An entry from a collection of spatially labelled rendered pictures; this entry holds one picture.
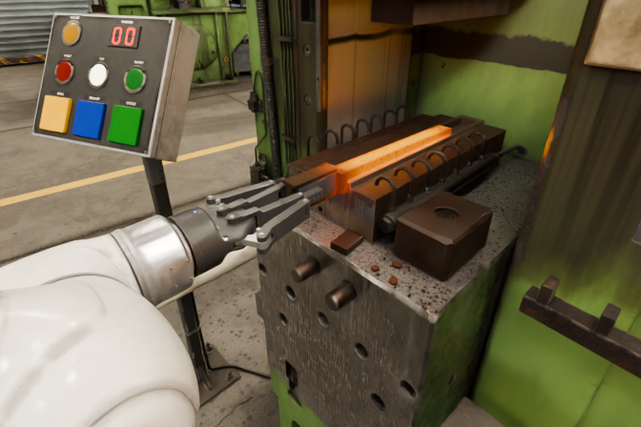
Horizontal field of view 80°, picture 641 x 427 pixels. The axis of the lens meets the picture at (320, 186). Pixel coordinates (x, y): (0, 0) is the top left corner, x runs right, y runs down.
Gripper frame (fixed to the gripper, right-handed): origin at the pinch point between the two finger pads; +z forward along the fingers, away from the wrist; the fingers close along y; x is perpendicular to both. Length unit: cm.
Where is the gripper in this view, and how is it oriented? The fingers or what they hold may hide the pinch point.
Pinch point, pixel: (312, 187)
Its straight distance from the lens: 55.5
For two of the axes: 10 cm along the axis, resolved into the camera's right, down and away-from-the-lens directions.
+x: -0.2, -8.7, -4.9
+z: 7.3, -3.4, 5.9
